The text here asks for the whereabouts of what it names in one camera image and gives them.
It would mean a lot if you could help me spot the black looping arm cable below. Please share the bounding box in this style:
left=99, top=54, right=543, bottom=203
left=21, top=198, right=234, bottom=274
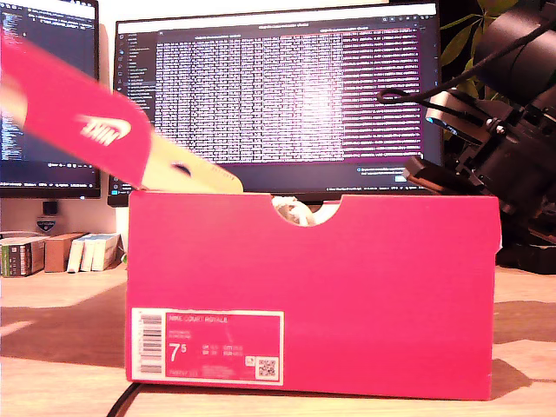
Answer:
left=375, top=20, right=556, bottom=106

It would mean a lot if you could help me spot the red shoebox lid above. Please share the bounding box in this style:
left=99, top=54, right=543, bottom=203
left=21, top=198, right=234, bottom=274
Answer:
left=0, top=32, right=244, bottom=195

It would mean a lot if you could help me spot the white stuffing paper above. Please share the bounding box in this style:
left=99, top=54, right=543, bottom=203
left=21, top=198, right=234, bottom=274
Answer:
left=270, top=195, right=342, bottom=228

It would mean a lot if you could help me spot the white stand post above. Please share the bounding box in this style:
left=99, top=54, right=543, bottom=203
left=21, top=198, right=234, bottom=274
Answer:
left=114, top=205, right=130, bottom=261

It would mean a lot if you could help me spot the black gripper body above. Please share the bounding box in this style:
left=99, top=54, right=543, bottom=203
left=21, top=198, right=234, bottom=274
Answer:
left=402, top=115, right=556, bottom=215

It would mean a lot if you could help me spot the brown cardboard box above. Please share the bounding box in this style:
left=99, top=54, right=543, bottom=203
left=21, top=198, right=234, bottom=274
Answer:
left=43, top=232, right=90, bottom=275

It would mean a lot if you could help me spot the green printed box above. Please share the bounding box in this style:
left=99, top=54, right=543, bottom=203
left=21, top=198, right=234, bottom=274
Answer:
left=0, top=236, right=47, bottom=279

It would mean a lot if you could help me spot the black plant pot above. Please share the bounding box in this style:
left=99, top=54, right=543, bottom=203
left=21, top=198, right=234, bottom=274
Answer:
left=496, top=242, right=556, bottom=275

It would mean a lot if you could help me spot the black monitor with code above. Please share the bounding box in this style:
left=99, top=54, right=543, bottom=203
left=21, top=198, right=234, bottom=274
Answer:
left=0, top=0, right=103, bottom=201

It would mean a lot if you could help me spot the black cable on table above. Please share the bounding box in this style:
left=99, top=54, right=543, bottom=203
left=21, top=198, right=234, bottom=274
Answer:
left=105, top=381, right=142, bottom=417

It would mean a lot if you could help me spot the white slim box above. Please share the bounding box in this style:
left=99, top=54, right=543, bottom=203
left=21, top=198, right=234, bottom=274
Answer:
left=90, top=232, right=122, bottom=273
left=80, top=234, right=108, bottom=273
left=66, top=234, right=95, bottom=275

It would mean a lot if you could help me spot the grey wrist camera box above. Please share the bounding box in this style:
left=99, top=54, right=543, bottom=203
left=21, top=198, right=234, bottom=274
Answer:
left=424, top=89, right=494, bottom=146

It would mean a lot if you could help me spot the large black computer monitor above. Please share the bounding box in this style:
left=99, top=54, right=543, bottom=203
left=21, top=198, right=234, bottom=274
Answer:
left=107, top=2, right=445, bottom=208

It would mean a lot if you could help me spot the red shoebox base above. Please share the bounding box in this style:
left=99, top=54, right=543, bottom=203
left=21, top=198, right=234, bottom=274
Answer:
left=125, top=190, right=501, bottom=402

